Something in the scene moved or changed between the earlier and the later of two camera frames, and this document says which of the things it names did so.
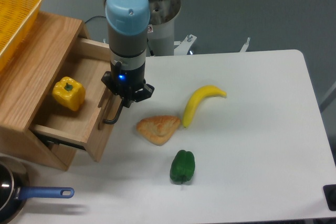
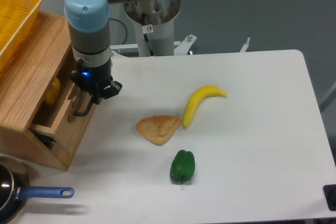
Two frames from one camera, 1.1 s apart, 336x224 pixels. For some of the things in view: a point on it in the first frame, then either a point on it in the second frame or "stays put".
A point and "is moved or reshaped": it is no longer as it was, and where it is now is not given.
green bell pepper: [182, 166] stays put
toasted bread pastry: [159, 129] stays put
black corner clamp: [329, 193] stays put
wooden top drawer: [86, 60] is moved or reshaped
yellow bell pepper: [69, 93] → [53, 92]
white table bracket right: [243, 50] stays put
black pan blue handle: [12, 196] stays put
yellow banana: [198, 95] stays put
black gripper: [127, 83] → [101, 76]
